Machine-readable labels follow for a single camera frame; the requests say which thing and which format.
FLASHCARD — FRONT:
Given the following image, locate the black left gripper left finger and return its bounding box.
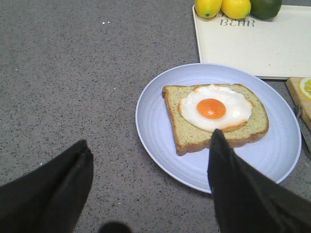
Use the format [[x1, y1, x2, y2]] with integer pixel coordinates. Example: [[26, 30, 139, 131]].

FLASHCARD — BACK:
[[0, 140, 93, 233]]

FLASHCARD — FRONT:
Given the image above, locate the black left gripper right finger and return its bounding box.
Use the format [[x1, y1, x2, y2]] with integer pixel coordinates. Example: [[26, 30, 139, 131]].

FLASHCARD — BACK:
[[207, 129, 311, 233]]

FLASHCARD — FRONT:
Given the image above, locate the light blue round plate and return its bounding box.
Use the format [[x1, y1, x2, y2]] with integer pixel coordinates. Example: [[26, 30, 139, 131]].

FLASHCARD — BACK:
[[136, 64, 301, 193]]

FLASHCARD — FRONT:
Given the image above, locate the bottom bread slice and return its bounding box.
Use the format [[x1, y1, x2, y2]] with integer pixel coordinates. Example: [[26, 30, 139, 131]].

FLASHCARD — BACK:
[[162, 83, 269, 155]]

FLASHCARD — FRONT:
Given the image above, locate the white rectangular tray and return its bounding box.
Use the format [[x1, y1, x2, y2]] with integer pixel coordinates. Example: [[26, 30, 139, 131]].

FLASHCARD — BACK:
[[193, 5, 311, 79]]

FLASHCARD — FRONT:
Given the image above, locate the fried egg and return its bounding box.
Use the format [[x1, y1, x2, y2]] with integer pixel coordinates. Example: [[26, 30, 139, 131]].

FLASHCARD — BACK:
[[177, 84, 253, 132]]

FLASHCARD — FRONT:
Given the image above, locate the wooden cutting board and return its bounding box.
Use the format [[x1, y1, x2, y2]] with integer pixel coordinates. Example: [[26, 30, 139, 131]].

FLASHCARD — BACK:
[[286, 77, 311, 129]]

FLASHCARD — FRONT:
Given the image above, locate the lemon slice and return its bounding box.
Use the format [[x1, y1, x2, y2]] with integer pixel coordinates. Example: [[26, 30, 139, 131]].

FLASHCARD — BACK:
[[299, 77, 311, 99]]

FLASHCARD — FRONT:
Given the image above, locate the right yellow lemon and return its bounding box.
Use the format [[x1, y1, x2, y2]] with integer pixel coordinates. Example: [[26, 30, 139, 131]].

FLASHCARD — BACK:
[[221, 0, 251, 19]]

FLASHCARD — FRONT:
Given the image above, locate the yellow lemon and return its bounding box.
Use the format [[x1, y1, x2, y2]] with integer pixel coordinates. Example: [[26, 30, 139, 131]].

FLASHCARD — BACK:
[[194, 0, 223, 18], [221, 0, 251, 19]]

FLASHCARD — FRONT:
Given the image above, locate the green lime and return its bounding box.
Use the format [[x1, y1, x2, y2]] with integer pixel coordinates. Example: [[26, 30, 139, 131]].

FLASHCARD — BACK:
[[250, 0, 282, 20]]

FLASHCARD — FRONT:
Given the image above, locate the left yellow lemon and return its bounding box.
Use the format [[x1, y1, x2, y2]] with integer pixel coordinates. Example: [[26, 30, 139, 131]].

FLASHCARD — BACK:
[[194, 0, 223, 18]]

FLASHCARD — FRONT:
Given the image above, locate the metal cutting board handle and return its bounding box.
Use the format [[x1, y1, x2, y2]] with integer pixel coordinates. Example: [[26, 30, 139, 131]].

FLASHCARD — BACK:
[[294, 104, 311, 153]]

